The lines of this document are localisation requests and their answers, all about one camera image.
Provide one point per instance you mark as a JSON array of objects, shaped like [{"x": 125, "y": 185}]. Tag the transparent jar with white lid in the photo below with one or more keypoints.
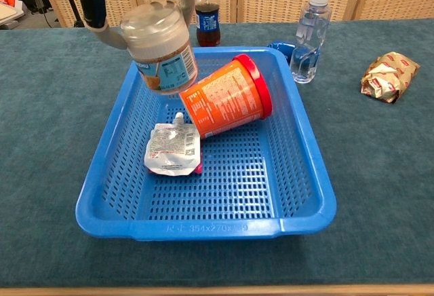
[{"x": 159, "y": 48}]

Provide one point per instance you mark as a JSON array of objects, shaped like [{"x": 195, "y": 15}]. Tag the cola bottle with blue cap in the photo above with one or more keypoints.
[{"x": 207, "y": 21}]

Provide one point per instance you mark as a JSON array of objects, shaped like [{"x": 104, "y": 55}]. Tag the red instant noodle cup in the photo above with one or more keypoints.
[{"x": 227, "y": 100}]

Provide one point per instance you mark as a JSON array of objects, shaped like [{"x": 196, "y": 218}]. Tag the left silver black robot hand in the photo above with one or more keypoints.
[{"x": 91, "y": 4}]

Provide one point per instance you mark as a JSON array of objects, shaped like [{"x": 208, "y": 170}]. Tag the gold red-print snack packet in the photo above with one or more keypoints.
[{"x": 386, "y": 77}]

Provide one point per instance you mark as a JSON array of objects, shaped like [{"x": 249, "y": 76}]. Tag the white red spout pouch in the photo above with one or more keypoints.
[{"x": 169, "y": 146}]

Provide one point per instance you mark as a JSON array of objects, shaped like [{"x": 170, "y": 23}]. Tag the teal felt table mat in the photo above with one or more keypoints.
[{"x": 51, "y": 174}]

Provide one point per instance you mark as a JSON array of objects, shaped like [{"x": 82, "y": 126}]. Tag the blue wrapped snack packet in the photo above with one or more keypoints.
[{"x": 279, "y": 47}]

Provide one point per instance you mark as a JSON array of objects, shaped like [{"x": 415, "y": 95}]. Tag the blue perforated plastic basket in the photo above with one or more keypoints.
[{"x": 230, "y": 187}]

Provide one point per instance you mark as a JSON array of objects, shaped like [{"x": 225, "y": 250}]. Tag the clear water bottle white cap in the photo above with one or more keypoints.
[{"x": 310, "y": 38}]

